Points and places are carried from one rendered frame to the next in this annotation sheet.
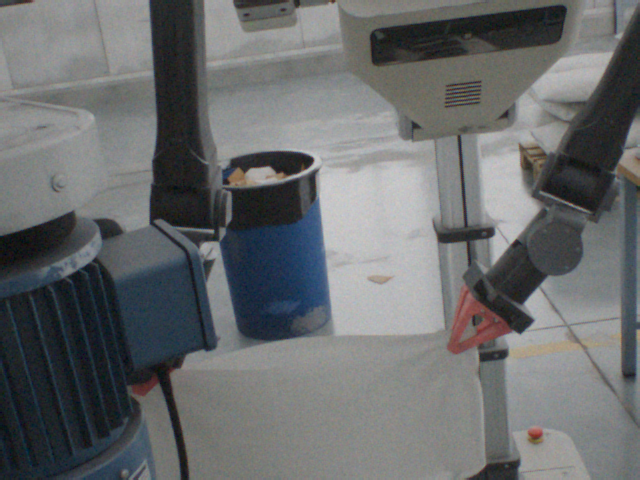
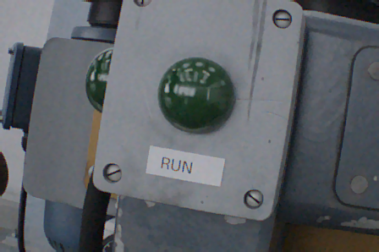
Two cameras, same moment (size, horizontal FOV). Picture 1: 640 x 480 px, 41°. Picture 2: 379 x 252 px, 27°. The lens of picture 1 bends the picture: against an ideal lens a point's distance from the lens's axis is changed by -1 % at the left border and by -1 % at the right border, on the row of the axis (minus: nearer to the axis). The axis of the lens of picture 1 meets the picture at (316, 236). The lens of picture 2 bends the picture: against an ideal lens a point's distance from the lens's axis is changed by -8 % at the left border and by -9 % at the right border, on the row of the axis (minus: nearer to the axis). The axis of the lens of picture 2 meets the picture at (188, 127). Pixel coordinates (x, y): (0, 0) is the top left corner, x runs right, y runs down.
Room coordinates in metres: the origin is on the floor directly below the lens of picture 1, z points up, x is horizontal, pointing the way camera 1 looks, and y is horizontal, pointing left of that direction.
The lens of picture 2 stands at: (1.48, 0.45, 1.29)
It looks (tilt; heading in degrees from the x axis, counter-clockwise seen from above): 3 degrees down; 190
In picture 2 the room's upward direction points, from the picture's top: 9 degrees clockwise
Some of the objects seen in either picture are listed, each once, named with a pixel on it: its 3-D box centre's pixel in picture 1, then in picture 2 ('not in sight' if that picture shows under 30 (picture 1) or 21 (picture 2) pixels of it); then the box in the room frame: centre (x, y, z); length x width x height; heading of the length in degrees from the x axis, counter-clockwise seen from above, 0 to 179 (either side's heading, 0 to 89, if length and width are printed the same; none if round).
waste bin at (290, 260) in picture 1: (272, 244); not in sight; (3.24, 0.18, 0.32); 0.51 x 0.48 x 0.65; 0
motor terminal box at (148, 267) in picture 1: (152, 306); (34, 98); (0.66, 0.14, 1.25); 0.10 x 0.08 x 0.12; 25
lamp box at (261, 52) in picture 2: not in sight; (205, 95); (1.13, 0.40, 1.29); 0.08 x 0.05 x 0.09; 90
